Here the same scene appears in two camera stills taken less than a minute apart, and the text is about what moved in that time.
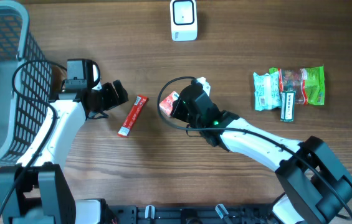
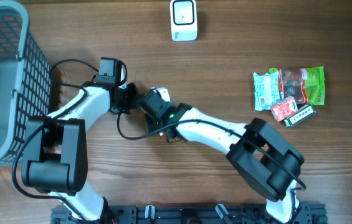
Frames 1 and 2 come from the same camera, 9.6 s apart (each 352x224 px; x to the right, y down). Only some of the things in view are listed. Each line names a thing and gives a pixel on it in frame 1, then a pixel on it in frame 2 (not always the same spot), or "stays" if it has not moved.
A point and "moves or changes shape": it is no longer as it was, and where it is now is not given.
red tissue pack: [166, 105] moves or changes shape
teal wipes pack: [267, 94] stays
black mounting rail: [190, 214] stays
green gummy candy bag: [308, 84] stays
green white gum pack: [288, 106] -> [303, 113]
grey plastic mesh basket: [14, 82] stays
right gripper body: [182, 112] -> [154, 125]
